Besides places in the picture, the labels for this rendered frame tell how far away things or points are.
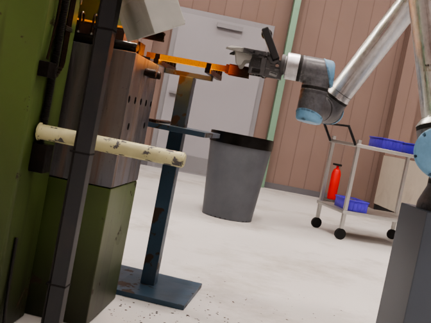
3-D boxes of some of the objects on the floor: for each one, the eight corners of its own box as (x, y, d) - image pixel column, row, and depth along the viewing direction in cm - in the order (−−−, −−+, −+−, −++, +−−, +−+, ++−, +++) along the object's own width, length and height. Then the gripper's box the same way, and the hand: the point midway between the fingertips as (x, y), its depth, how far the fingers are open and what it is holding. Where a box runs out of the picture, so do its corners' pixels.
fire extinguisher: (336, 202, 862) (344, 165, 859) (340, 204, 839) (348, 166, 836) (320, 199, 860) (328, 161, 857) (324, 201, 837) (332, 163, 834)
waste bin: (188, 206, 546) (204, 127, 542) (245, 215, 562) (260, 138, 558) (204, 218, 496) (222, 131, 492) (267, 227, 512) (283, 143, 508)
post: (53, 375, 170) (127, -29, 163) (47, 381, 166) (124, -33, 159) (39, 372, 170) (112, -32, 164) (33, 378, 166) (108, -35, 160)
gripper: (281, 77, 206) (221, 66, 208) (281, 82, 226) (226, 72, 227) (287, 50, 205) (226, 40, 207) (286, 58, 225) (231, 48, 227)
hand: (228, 48), depth 217 cm, fingers open, 14 cm apart
